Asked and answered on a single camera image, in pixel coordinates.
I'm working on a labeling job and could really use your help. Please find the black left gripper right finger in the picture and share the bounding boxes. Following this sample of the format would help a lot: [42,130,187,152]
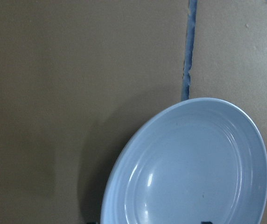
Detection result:
[201,221,212,224]

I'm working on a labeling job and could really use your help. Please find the blue ceramic plate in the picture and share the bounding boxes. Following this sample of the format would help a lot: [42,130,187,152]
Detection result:
[100,98,267,224]

